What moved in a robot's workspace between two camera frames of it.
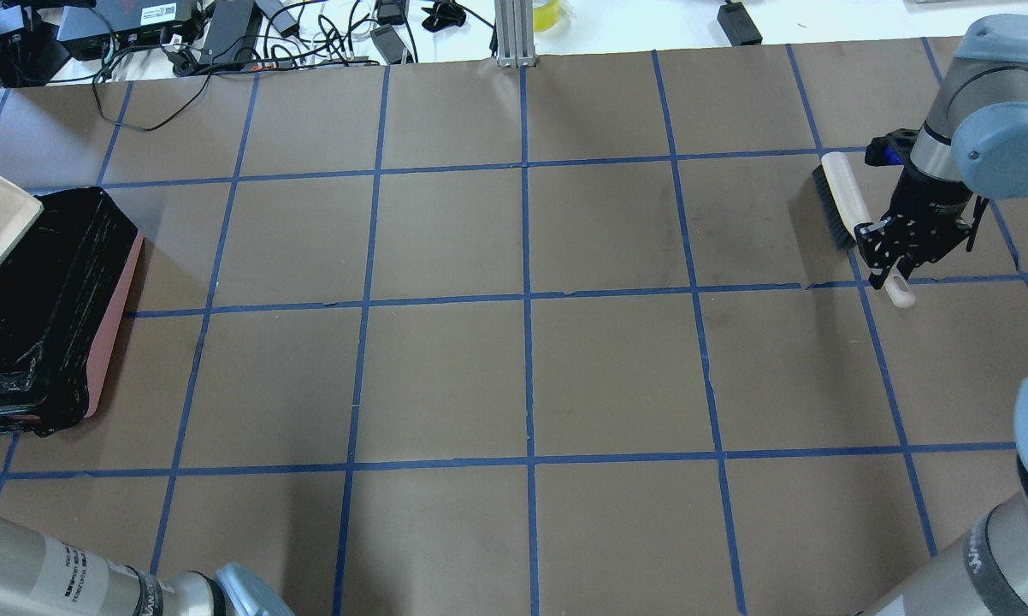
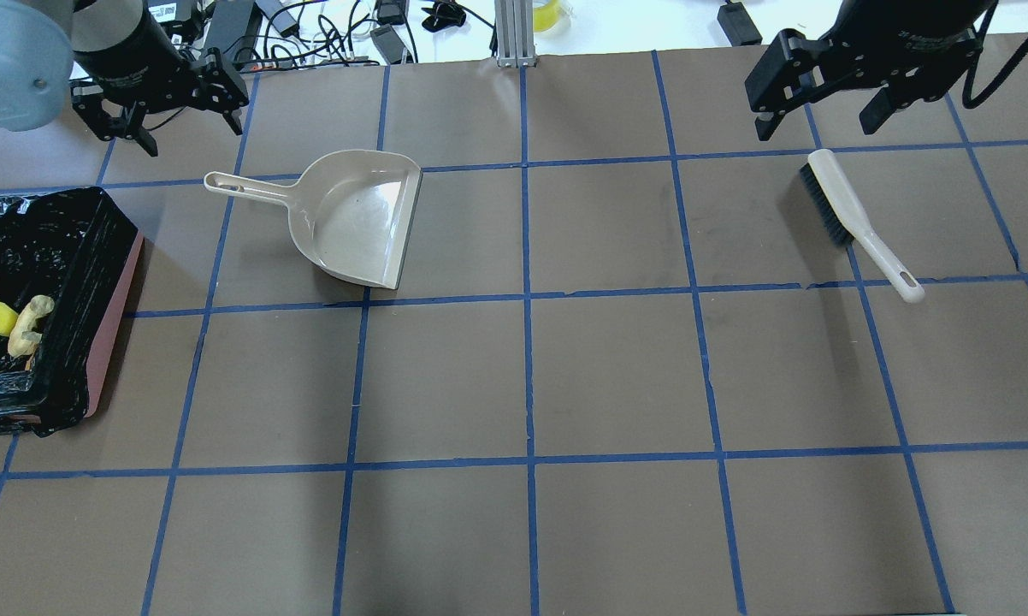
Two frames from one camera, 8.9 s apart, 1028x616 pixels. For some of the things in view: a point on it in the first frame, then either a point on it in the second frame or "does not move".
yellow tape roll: [545, 16] does not move
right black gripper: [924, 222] to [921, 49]
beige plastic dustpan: [0, 213] to [351, 213]
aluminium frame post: [515, 33] does not move
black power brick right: [738, 24] does not move
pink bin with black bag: [41, 327] does not move
